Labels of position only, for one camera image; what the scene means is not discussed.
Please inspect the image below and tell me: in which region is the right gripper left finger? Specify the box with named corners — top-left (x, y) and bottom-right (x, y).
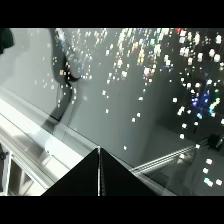
top-left (41, 146), bottom-right (100, 197)

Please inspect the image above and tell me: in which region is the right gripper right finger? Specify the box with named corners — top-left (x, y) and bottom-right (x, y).
top-left (99, 146), bottom-right (158, 197)

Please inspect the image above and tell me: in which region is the black garment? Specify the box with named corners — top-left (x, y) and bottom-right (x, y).
top-left (0, 27), bottom-right (15, 55)

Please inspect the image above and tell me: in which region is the silver frame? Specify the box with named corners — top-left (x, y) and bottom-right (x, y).
top-left (0, 95), bottom-right (101, 197)

